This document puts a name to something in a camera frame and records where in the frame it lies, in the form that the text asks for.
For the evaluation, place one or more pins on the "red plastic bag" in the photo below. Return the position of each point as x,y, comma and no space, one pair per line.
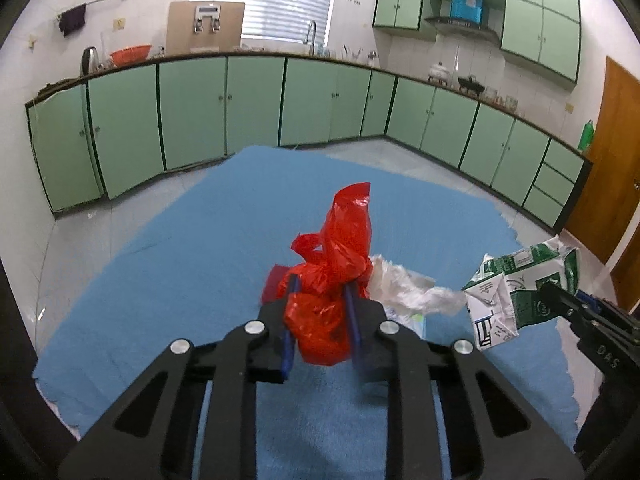
340,240

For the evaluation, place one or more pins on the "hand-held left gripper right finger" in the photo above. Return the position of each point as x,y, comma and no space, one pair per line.
356,330

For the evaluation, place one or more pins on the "steel electric kettle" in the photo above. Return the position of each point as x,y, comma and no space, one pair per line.
90,61

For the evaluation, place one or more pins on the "green wall cabinets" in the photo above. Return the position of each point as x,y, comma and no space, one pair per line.
525,25

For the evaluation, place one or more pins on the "white pot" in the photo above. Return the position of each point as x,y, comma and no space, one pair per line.
439,71

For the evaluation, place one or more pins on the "utensil holder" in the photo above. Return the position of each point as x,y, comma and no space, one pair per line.
352,55

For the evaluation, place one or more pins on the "range hood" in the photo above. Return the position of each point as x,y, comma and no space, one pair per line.
462,24

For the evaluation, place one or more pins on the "glass jar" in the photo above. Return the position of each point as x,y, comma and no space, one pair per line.
490,96
510,103

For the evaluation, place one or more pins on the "blue box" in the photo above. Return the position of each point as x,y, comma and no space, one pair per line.
466,7

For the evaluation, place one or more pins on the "brown board with metal clamps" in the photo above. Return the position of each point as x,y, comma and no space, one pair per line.
180,35

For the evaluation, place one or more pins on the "white window blinds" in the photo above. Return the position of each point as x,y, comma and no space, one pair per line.
285,0

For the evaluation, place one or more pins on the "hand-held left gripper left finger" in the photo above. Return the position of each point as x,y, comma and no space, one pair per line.
288,355

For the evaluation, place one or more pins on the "green and white carton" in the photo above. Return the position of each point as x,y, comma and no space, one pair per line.
505,300

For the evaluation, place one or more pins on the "metal faucet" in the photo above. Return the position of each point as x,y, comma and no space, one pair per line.
311,40

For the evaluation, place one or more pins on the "wooden door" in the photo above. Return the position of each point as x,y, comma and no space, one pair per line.
615,160

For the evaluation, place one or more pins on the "green bottle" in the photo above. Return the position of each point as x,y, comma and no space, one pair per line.
586,136

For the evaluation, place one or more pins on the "black wok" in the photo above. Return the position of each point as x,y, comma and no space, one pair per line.
471,85

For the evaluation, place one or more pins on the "white plastic bag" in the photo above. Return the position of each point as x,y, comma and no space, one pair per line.
400,280

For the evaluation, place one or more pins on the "dark towel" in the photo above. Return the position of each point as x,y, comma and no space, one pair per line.
72,20

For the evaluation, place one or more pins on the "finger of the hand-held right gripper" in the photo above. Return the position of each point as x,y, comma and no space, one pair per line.
555,297
592,302

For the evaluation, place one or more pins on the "orange basin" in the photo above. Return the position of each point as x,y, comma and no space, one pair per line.
131,55

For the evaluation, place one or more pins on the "dark red card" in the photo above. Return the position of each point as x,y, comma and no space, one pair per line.
272,285

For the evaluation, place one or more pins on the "green base cabinets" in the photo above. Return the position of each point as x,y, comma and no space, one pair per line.
190,110

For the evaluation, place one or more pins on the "blue scalloped table mat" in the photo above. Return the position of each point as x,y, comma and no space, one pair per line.
200,260

